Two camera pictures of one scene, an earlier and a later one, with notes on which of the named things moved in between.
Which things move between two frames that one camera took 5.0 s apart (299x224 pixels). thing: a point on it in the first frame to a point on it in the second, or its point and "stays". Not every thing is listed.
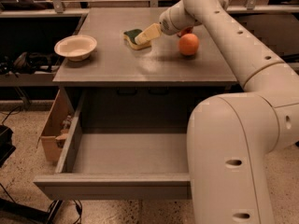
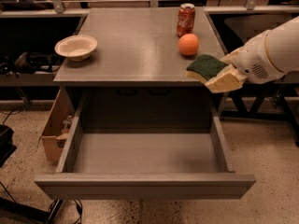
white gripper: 169,23 to 252,61
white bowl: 76,48 stays
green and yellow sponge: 130,36 to 204,67
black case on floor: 7,147 stays
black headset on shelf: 27,63 stays
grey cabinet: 156,85 stays
